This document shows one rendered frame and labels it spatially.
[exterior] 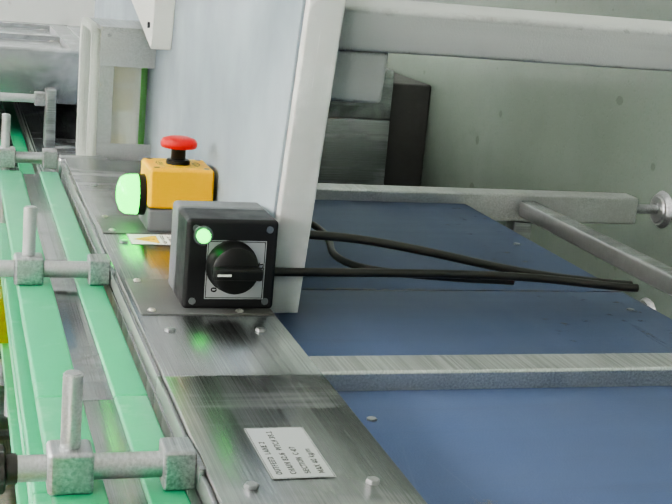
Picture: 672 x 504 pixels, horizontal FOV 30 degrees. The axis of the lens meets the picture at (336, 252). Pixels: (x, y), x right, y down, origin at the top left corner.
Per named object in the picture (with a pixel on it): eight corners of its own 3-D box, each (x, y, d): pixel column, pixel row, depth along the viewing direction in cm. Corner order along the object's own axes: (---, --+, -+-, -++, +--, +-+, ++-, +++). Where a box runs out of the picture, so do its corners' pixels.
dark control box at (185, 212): (257, 285, 117) (167, 284, 115) (263, 201, 115) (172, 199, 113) (278, 310, 110) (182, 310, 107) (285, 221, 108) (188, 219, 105)
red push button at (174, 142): (156, 163, 138) (158, 132, 137) (192, 164, 139) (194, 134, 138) (162, 170, 134) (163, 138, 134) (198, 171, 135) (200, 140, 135)
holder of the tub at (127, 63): (131, 195, 200) (82, 193, 198) (140, 21, 194) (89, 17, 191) (147, 218, 184) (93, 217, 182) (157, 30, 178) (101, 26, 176)
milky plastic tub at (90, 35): (130, 162, 199) (74, 160, 196) (137, 19, 194) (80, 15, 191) (145, 183, 183) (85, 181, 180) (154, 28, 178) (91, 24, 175)
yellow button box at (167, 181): (203, 219, 143) (138, 218, 140) (207, 155, 141) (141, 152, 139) (215, 234, 136) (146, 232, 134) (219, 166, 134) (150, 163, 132)
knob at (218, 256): (254, 291, 109) (263, 302, 106) (203, 290, 107) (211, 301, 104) (258, 240, 108) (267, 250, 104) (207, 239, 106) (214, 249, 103)
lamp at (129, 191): (140, 210, 139) (112, 209, 138) (142, 170, 138) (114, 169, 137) (145, 219, 135) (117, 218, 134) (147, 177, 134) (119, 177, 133)
